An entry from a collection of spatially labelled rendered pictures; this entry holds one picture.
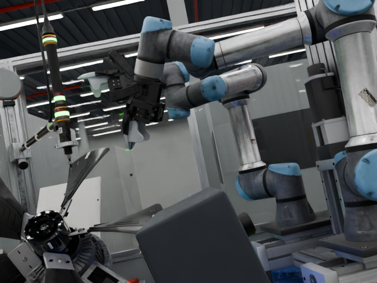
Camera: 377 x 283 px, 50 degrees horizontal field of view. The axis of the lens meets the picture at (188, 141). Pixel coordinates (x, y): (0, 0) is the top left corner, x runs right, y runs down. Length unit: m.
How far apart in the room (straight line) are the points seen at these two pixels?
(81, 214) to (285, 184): 0.79
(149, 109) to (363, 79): 0.52
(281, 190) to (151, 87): 0.72
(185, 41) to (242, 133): 0.69
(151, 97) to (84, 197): 0.74
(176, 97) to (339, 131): 0.54
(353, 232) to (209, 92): 0.56
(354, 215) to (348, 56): 0.40
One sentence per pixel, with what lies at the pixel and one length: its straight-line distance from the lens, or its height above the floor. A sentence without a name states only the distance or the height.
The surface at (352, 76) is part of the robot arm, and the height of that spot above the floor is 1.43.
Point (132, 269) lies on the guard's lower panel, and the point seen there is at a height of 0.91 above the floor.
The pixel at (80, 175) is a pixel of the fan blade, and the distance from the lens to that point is 1.42.
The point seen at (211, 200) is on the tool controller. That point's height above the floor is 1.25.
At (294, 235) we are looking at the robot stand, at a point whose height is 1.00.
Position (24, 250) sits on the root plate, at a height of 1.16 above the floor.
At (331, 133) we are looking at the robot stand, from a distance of 1.38.
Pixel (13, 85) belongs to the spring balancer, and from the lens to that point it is 2.07.
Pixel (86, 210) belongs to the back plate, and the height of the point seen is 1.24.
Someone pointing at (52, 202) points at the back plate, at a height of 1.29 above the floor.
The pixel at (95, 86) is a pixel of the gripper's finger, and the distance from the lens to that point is 1.31.
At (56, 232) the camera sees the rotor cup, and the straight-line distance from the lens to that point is 1.26.
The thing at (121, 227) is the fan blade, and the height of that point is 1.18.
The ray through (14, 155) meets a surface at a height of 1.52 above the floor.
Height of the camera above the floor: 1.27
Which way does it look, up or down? 6 degrees up
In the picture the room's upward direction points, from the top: 11 degrees counter-clockwise
